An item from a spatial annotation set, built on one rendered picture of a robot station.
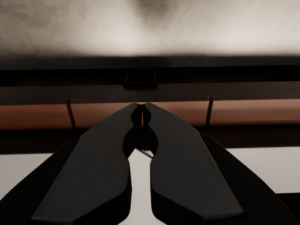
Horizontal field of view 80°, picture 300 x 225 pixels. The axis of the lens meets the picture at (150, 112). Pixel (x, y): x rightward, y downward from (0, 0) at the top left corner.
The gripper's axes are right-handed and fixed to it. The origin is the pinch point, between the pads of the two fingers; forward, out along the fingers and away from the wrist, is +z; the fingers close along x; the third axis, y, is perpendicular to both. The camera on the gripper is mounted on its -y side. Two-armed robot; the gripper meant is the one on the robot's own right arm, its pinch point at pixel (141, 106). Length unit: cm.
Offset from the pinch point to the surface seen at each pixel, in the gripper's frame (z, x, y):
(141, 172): 5.5, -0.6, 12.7
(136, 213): 5.5, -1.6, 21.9
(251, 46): 24.2, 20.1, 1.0
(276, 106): 9.6, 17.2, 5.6
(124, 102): 9.6, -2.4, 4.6
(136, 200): 5.5, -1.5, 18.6
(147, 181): 5.5, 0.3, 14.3
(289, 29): 24.2, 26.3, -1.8
